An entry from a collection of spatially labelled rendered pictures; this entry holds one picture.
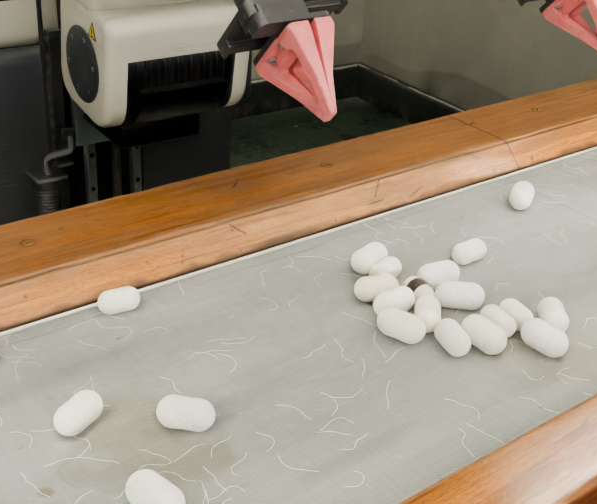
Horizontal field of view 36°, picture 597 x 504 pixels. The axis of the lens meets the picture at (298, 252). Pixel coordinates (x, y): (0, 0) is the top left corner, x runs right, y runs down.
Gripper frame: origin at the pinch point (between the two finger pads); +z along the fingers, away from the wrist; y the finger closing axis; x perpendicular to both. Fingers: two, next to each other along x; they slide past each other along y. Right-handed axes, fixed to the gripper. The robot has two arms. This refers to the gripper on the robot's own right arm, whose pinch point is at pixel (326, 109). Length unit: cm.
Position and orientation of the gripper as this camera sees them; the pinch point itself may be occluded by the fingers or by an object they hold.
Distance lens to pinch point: 77.0
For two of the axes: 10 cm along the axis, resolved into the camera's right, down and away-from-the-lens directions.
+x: -4.4, 4.0, 8.0
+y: 7.9, -2.5, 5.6
